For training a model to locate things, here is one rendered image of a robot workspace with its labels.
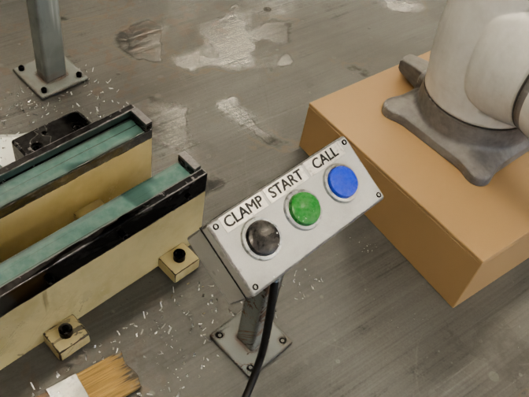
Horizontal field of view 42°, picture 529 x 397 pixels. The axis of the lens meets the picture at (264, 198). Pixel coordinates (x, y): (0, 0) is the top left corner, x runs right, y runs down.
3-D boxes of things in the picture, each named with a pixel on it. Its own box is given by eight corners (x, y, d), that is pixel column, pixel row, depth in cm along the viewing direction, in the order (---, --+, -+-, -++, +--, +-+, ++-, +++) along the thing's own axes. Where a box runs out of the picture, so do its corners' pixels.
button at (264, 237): (253, 265, 57) (262, 261, 56) (233, 235, 57) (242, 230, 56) (278, 247, 59) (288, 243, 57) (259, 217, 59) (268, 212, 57)
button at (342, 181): (333, 208, 62) (343, 202, 61) (314, 179, 62) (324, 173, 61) (354, 192, 64) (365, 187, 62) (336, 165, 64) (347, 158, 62)
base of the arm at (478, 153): (442, 51, 106) (451, 20, 102) (562, 134, 95) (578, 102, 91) (356, 94, 98) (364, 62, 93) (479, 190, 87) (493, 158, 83)
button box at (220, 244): (229, 307, 60) (255, 298, 55) (183, 238, 60) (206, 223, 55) (356, 211, 68) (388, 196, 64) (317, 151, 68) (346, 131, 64)
